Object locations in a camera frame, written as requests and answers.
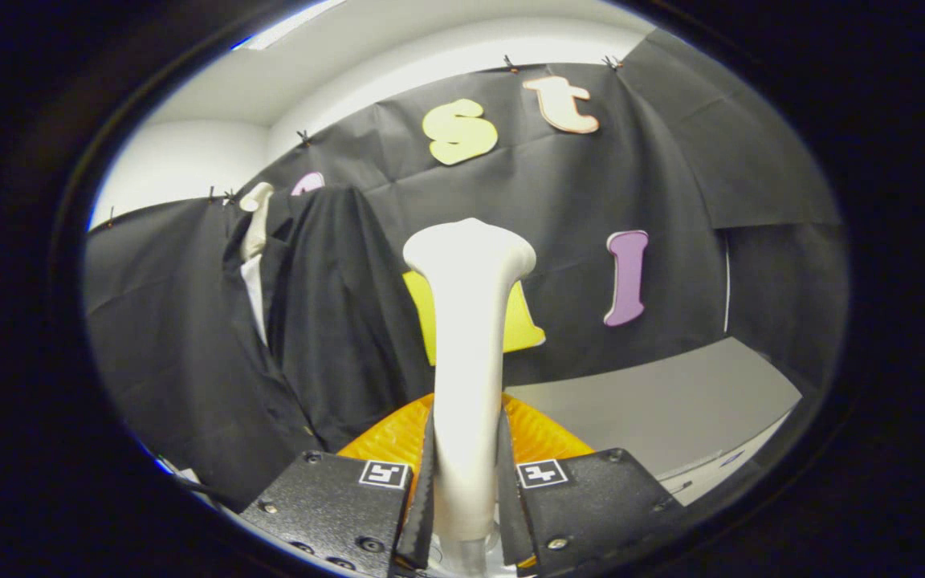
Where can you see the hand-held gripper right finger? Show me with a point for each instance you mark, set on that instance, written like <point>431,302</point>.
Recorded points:
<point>511,514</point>

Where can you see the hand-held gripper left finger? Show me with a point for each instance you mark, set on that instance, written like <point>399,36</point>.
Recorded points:
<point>422,522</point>

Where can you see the white garment steamer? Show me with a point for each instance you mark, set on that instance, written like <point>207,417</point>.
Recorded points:
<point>466,361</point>

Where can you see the black suit jacket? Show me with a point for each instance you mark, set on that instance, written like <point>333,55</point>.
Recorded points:
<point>334,321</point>

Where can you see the grey cabinet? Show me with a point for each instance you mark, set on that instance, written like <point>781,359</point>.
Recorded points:
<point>671,401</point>

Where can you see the black backdrop cloth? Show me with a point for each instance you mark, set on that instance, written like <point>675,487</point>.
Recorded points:
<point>591,185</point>

